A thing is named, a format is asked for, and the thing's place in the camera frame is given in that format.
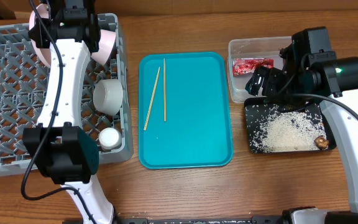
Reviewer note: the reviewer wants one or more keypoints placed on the white paper cup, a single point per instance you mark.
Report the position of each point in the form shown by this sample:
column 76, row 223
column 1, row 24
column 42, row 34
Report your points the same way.
column 109, row 139

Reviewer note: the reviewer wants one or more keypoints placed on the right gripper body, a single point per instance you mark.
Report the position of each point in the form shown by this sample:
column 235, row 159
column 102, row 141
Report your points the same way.
column 265, row 82

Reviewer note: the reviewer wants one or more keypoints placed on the grey dish rack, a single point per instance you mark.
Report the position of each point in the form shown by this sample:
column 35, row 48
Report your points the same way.
column 23, row 85

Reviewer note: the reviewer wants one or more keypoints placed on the red snack wrapper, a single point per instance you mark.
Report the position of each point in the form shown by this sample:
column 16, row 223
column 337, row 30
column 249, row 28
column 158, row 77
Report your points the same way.
column 241, row 66

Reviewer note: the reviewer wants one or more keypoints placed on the pile of rice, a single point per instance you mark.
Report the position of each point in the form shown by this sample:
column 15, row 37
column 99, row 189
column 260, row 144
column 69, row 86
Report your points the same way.
column 271, row 131

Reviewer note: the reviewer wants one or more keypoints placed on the teal plastic tray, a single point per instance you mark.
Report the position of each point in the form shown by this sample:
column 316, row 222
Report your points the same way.
column 197, row 132

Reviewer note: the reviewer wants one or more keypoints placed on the clear plastic bin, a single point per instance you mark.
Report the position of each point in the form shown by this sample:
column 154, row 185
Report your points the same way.
column 267, row 47

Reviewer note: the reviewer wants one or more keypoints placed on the pink small bowl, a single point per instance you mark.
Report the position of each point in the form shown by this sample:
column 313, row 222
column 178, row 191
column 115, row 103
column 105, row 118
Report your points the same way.
column 106, row 44

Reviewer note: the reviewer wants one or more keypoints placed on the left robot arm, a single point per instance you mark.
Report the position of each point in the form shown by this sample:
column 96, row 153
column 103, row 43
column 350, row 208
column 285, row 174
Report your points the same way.
column 66, row 36

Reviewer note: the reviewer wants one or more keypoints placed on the grey small bowl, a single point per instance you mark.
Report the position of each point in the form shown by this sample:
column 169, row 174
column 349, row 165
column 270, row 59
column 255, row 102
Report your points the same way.
column 108, row 96

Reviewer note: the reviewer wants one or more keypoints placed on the wooden chopstick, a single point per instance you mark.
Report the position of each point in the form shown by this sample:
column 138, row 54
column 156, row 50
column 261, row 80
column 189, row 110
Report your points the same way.
column 164, row 91
column 152, row 99

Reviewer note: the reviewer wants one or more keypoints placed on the black food waste tray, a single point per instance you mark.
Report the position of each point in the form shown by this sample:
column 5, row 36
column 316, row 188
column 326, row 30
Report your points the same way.
column 285, row 108

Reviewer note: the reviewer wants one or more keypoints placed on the brown food scrap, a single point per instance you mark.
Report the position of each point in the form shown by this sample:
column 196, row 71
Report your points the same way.
column 321, row 142

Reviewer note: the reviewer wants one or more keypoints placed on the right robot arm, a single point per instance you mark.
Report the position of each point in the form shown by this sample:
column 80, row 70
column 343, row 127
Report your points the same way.
column 314, row 73

